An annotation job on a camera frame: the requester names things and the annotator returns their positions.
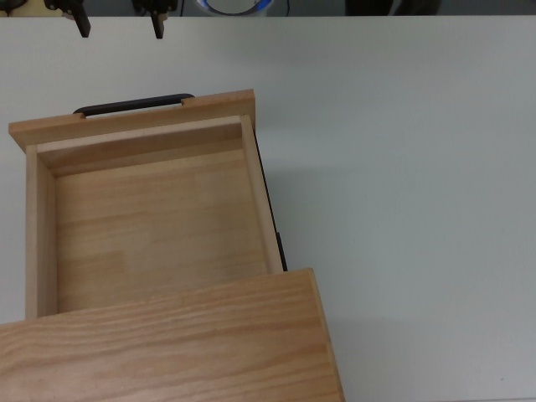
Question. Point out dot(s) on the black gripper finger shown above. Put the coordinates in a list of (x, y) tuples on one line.
[(82, 24), (158, 25)]

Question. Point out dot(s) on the open-top wooden drawer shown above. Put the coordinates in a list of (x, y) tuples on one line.
[(159, 226)]

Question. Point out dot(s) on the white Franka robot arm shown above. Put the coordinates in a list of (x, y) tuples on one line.
[(234, 6)]

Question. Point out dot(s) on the wooden drawer cabinet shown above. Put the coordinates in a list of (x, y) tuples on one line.
[(176, 347)]

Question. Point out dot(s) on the black bulky object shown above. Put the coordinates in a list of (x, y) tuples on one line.
[(389, 6)]

